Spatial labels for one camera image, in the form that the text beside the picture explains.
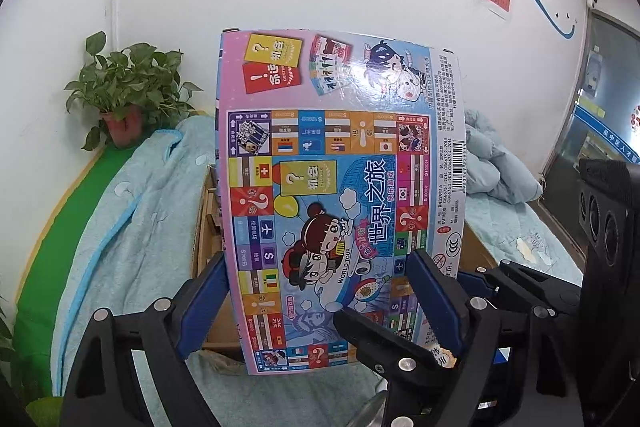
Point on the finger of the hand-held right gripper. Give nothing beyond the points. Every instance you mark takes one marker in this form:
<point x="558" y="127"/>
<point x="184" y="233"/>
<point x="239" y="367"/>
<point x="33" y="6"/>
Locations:
<point x="540" y="282"/>

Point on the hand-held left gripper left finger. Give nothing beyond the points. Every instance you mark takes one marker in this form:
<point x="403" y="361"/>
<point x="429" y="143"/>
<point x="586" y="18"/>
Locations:
<point x="202" y="307"/>

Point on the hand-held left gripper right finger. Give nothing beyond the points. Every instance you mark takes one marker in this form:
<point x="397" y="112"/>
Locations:
<point x="437" y="307"/>

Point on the brown cardboard box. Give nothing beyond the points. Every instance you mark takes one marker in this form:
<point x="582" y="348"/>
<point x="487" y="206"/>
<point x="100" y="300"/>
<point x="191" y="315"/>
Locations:
<point x="210" y="247"/>

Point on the colourful board game box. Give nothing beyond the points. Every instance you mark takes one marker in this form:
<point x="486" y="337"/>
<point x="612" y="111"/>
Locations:
<point x="325" y="207"/>

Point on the light blue quilted blanket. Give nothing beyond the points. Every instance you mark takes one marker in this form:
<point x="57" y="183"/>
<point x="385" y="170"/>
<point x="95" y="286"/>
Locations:
<point x="125" y="232"/>

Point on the light blue padded jacket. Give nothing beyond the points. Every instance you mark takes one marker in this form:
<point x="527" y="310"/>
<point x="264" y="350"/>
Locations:
<point x="495" y="157"/>

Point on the glass door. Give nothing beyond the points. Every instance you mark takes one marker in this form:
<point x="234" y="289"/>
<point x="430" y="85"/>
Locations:
<point x="600" y="107"/>

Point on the large-leaf green plant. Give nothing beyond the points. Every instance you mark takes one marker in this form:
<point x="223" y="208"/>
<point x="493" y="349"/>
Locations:
<point x="42" y="412"/>

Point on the potted green plant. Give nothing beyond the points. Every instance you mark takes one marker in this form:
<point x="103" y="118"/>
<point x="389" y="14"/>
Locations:
<point x="130" y="77"/>

